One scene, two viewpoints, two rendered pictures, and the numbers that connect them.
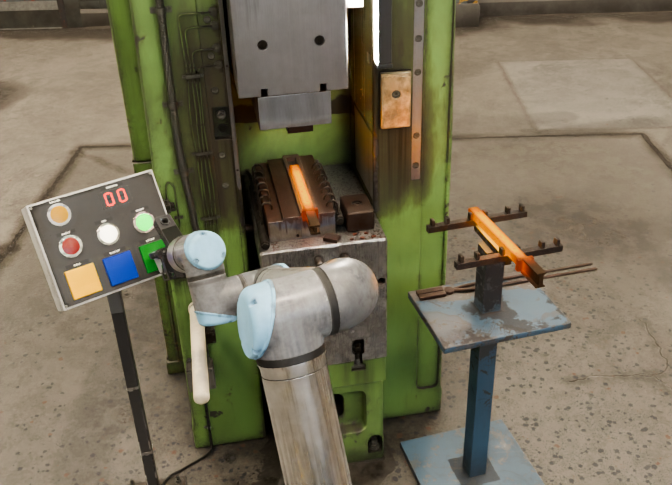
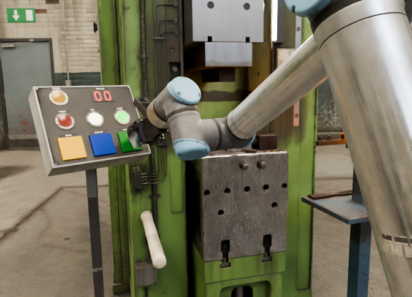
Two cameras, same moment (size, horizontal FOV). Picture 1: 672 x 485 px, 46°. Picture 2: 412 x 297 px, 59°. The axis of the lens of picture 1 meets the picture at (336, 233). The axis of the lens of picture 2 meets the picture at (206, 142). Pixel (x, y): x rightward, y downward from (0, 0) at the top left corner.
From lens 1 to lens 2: 1.10 m
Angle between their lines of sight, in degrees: 21
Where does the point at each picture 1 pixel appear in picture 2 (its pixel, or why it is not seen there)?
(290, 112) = (225, 55)
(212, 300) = (191, 128)
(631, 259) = not seen: hidden behind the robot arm
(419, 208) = (298, 147)
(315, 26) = not seen: outside the picture
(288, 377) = (379, 11)
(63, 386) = not seen: outside the picture
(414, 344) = (295, 253)
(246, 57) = (199, 12)
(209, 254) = (189, 92)
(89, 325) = (59, 267)
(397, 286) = not seen: hidden behind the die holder
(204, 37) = (168, 13)
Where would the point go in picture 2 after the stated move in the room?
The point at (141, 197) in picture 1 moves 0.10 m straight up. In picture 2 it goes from (121, 100) to (119, 72)
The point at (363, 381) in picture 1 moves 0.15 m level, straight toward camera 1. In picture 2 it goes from (270, 272) to (278, 291)
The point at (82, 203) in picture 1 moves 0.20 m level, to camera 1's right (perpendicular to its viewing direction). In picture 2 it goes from (77, 94) to (137, 93)
